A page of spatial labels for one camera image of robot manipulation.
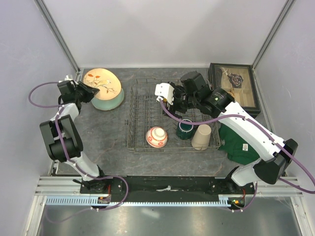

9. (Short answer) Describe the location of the black glass-lid display box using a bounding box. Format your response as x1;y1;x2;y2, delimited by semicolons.
208;63;261;118

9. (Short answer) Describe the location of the beige cup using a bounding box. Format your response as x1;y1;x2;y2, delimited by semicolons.
191;124;212;151

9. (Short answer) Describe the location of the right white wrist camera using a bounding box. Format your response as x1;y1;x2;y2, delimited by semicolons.
155;83;174;105

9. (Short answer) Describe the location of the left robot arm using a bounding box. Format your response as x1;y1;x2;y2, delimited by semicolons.
39;78;108;194

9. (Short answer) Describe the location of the dark green mug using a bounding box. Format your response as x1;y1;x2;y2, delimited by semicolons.
176;122;199;140

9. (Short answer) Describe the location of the green cloth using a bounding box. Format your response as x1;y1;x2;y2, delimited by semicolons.
219;124;259;165

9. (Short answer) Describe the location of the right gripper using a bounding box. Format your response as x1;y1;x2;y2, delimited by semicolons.
162;83;199;122

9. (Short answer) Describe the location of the purple cable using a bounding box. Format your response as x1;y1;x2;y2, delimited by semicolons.
29;81;130;223
157;97;315;213

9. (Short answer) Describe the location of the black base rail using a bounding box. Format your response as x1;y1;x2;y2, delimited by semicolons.
80;176;254;202

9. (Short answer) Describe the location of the slotted cable duct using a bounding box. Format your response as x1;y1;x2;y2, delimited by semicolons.
45;196;238;207

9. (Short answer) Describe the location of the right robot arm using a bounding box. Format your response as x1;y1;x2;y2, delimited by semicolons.
166;71;298;194

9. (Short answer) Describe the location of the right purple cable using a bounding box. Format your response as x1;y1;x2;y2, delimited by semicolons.
157;97;315;213

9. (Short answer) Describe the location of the white red patterned bowl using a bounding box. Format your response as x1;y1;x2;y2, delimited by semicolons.
146;126;168;148

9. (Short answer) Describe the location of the cream bird plate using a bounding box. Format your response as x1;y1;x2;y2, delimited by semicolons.
83;68;122;100

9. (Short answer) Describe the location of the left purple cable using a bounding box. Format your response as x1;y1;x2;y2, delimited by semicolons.
29;81;130;223

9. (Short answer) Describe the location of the mint green plate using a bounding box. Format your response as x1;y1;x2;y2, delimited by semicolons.
91;89;125;111

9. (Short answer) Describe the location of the wire dish rack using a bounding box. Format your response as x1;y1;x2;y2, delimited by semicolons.
126;77;221;153

